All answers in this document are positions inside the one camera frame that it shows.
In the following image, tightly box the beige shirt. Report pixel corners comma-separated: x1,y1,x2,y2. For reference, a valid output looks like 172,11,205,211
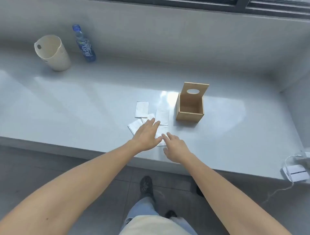
119,215,192,235

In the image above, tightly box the person's left forearm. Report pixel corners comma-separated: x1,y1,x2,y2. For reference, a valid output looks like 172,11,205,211
0,140,136,235

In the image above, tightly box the blue water bottle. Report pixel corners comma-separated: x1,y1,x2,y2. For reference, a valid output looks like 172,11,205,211
72,24,97,62

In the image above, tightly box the person's right forearm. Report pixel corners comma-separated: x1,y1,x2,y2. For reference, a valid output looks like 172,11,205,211
180,153,292,235

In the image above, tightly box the black window frame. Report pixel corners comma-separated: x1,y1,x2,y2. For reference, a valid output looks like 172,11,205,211
148,0,310,20

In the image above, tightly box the person's right hand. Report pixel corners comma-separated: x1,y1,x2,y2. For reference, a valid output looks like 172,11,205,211
161,132,193,164

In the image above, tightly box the person's left hand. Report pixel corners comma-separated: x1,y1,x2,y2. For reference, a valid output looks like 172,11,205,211
130,118,163,152

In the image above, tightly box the white charger plug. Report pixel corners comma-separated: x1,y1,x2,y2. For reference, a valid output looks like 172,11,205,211
300,150,310,168

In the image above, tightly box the black left shoe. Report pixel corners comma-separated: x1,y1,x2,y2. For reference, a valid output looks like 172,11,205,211
140,176,154,197

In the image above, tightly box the cream plastic jug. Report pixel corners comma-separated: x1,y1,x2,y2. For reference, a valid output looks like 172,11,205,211
34,35,72,72

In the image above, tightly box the wooden tissue box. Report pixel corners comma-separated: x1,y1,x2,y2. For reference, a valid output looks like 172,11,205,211
175,82,210,122

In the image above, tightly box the white square device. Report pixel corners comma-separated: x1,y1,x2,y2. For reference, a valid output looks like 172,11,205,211
281,164,310,182

